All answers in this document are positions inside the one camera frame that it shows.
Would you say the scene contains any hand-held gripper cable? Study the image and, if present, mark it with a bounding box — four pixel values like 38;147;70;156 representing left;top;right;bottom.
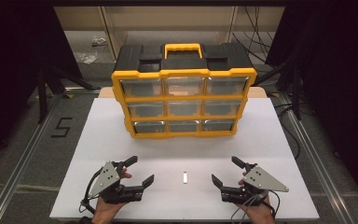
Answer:
229;189;282;224
78;167;105;216

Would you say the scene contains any yellow carry handle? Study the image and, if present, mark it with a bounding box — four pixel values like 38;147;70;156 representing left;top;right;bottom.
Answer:
163;42;203;60

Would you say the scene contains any grid of clear organizer drawers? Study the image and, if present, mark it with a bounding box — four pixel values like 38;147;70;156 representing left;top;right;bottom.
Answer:
119;76;250;134

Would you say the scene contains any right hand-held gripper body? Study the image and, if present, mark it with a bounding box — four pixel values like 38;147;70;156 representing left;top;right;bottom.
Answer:
220;161;290;206

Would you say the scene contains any yellow black drawer organizer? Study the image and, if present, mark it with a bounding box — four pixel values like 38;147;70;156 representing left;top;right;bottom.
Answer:
111;42;258;140

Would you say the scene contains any beige shelf unit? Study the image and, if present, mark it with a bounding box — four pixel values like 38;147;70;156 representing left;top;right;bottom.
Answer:
54;6;285;52

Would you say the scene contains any black metal stand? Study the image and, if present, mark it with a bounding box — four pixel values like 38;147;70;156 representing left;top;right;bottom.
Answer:
255;59;302;121
36;63;102;125

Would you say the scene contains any person's right hand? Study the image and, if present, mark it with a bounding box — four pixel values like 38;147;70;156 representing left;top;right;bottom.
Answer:
237;172;276;224

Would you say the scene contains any large crumpled clear plastic bag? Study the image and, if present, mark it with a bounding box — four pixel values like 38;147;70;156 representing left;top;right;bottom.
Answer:
74;50;99;65

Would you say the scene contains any bundle of hanging black cables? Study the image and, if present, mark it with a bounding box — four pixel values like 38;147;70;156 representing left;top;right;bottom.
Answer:
231;6;276;63

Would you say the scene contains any aluminium floor rail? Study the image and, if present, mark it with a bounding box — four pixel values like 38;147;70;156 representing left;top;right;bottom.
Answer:
278;92;357;224
0;90;66;224

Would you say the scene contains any left hand-held gripper cable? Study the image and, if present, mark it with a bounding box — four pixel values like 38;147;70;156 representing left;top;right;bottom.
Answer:
78;167;105;216

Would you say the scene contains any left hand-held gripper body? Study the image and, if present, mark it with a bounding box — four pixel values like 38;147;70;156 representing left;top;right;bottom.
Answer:
88;161;145;205

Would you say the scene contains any right hand-held gripper cable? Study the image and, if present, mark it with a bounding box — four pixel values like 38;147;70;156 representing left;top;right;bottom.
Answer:
229;189;282;224

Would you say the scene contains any small clear plastic drawer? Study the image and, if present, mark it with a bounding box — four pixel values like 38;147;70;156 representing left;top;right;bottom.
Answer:
168;119;200;133

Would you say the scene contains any person's left hand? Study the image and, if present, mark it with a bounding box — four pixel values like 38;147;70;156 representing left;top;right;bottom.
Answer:
91;167;133;224

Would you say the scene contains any white foam board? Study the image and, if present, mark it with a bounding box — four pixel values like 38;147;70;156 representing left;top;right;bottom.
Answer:
49;97;321;221

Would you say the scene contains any black curtain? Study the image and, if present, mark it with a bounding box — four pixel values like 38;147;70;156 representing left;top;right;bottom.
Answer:
0;0;83;171
265;0;358;214

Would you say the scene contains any small crumpled clear plastic bag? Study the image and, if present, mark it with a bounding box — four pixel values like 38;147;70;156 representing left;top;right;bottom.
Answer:
91;35;107;48

